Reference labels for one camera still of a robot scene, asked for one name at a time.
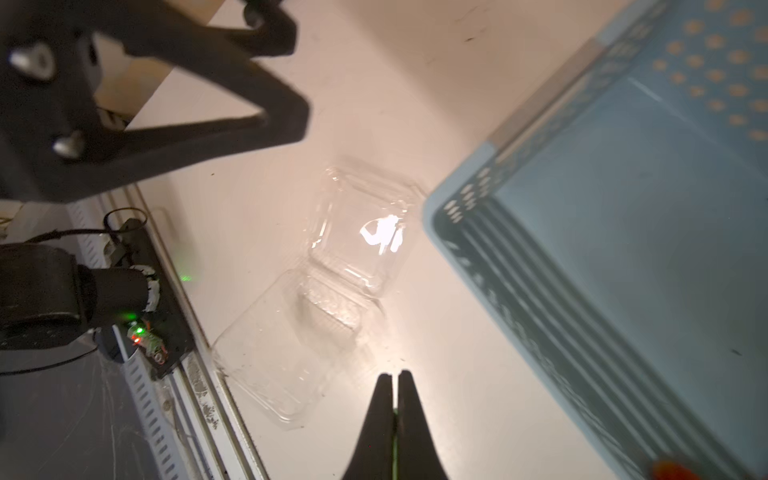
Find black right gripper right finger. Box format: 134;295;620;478
395;370;448;480

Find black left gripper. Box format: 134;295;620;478
1;1;310;203

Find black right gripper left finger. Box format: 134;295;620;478
342;374;395;480

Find strawberries in basket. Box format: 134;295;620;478
651;460;700;480

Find clear clamshell container left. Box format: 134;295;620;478
211;159;425;429

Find light blue perforated plastic basket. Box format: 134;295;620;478
424;1;767;479

